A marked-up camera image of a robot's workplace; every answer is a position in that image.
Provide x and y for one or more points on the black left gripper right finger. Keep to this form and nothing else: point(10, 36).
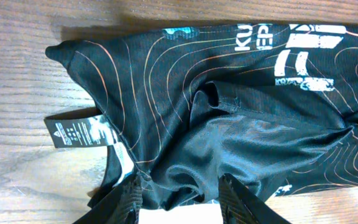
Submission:
point(240, 206)

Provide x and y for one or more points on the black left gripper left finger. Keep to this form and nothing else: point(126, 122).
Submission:
point(120, 206)

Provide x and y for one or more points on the black orange-patterned t-shirt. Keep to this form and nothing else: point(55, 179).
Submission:
point(274, 105)

